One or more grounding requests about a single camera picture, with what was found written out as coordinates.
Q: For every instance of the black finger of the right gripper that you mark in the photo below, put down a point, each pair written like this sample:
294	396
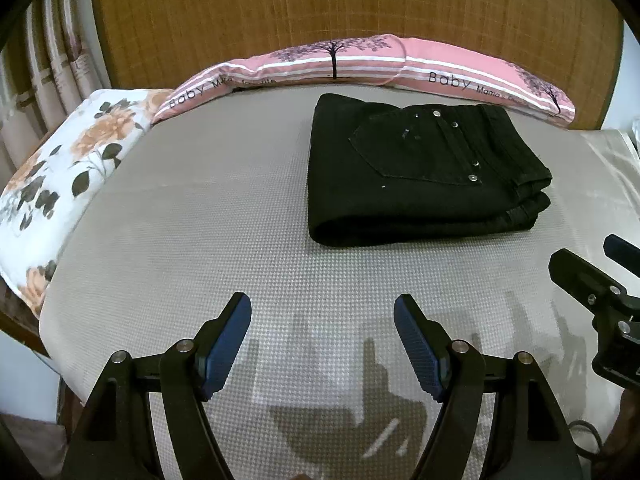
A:
591	287

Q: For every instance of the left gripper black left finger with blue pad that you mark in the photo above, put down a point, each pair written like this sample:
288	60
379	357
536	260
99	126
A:
115	439

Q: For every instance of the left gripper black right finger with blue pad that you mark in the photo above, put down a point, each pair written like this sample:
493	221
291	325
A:
529	437

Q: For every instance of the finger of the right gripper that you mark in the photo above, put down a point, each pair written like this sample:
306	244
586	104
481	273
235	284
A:
622	252

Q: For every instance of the black pants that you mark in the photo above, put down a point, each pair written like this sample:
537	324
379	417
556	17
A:
383	174

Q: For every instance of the white floral pillow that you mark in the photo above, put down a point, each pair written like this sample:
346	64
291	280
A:
44	200

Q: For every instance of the pink striped long pillow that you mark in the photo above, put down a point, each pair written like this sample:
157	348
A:
388	61

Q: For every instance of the beige striped curtain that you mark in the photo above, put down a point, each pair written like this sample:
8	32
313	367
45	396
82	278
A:
51	60

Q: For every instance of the brown wooden headboard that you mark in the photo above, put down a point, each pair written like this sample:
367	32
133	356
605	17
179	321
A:
574	44

